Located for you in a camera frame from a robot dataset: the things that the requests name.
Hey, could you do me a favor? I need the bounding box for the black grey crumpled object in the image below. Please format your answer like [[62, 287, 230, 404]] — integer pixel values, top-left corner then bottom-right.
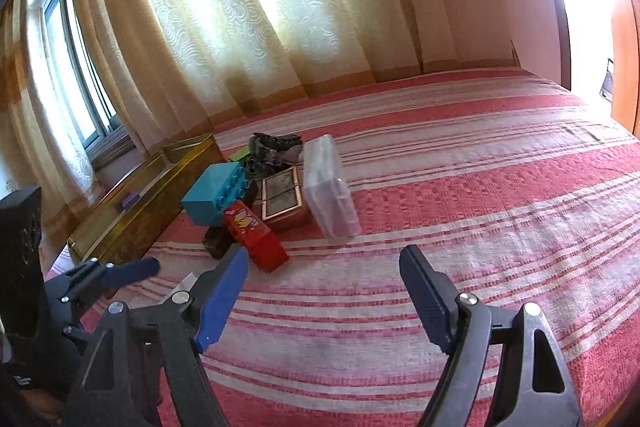
[[242, 132, 304, 180]]

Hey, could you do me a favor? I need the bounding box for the dark small object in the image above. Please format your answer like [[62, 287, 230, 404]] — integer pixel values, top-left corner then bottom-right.
[[202, 227, 235, 260]]

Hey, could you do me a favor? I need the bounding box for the window frame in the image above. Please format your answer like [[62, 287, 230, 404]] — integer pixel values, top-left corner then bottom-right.
[[38, 0, 134, 170]]

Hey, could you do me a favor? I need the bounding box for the teal toy building block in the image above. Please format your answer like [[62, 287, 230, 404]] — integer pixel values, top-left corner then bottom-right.
[[181, 161, 248, 228]]

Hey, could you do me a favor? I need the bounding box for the clear plastic case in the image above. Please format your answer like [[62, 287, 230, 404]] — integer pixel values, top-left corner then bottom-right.
[[303, 134, 361, 239]]

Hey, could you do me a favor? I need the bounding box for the red snack box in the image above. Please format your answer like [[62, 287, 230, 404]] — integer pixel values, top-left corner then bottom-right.
[[222, 200, 288, 272]]

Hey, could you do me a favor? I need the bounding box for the orange wooden door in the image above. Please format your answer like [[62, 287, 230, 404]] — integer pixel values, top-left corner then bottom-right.
[[612, 0, 640, 136]]

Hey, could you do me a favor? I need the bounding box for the small green box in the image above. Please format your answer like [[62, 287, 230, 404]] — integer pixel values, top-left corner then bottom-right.
[[229, 145, 250, 162]]

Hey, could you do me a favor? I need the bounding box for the gold metal tray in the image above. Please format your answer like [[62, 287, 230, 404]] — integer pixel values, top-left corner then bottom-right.
[[67, 134, 224, 265]]

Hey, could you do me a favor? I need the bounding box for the small purple box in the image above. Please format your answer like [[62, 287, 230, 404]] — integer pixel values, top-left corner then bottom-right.
[[120, 191, 140, 210]]

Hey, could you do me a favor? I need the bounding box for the red striped bedspread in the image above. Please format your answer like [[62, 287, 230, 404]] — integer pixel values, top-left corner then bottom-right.
[[203, 69, 639, 426]]

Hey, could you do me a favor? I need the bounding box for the copper framed card box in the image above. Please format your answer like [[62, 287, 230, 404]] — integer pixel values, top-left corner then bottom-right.
[[256, 166, 309, 233]]

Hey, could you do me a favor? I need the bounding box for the cream patterned curtain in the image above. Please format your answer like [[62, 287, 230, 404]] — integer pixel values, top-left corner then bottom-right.
[[0, 0, 461, 208]]

